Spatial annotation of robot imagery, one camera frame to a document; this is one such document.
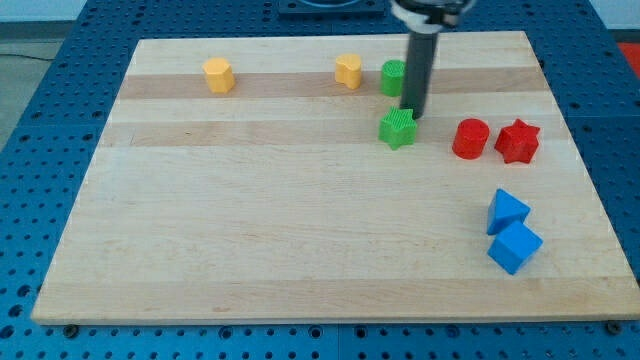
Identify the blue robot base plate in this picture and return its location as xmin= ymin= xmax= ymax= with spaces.
xmin=275 ymin=0 xmax=388 ymax=17

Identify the green star block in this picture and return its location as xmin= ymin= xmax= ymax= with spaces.
xmin=378 ymin=107 xmax=418 ymax=150

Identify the red cylinder block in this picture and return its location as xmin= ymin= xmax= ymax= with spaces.
xmin=452 ymin=118 xmax=490 ymax=160

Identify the blue triangle block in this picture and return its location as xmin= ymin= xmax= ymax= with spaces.
xmin=486 ymin=188 xmax=531 ymax=235

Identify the yellow pentagon block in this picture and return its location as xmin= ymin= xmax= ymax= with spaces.
xmin=202 ymin=57 xmax=235 ymax=94

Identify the blue cube block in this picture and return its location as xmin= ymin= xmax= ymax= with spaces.
xmin=487 ymin=221 xmax=543 ymax=275

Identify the green cylinder block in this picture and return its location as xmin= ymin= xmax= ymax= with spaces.
xmin=380 ymin=59 xmax=405 ymax=97

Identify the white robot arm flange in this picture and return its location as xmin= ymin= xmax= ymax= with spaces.
xmin=390 ymin=0 xmax=476 ymax=34

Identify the light wooden board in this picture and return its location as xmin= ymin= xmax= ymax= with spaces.
xmin=32 ymin=31 xmax=639 ymax=325

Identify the dark cylindrical robot arm tool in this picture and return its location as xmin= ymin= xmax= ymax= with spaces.
xmin=400 ymin=31 xmax=439 ymax=120

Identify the red star block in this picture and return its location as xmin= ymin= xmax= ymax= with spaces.
xmin=494 ymin=118 xmax=540 ymax=164

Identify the yellow heart block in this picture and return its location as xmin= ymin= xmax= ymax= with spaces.
xmin=334 ymin=53 xmax=362 ymax=90

